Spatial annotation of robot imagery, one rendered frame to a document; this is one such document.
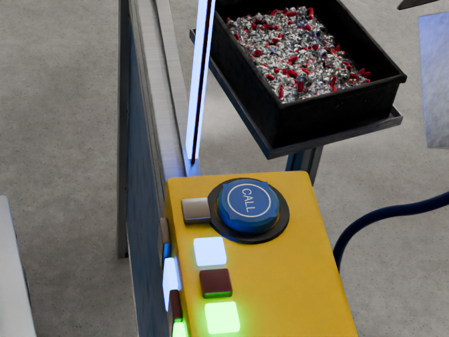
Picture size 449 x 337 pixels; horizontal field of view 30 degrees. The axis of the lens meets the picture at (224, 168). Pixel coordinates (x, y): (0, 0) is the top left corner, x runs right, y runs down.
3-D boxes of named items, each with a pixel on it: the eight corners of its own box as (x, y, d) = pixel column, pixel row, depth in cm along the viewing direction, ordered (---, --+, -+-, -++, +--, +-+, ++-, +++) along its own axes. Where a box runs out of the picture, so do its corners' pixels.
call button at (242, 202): (282, 237, 54) (286, 220, 53) (221, 241, 53) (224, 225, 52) (270, 190, 57) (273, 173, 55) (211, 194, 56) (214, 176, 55)
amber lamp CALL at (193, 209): (211, 223, 54) (212, 217, 53) (183, 225, 53) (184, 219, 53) (207, 202, 55) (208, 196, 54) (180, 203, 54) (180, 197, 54)
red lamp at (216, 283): (232, 297, 50) (233, 291, 49) (202, 299, 50) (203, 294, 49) (227, 273, 51) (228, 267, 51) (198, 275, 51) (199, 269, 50)
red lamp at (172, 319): (180, 344, 53) (183, 318, 50) (170, 345, 52) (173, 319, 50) (176, 314, 54) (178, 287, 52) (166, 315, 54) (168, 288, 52)
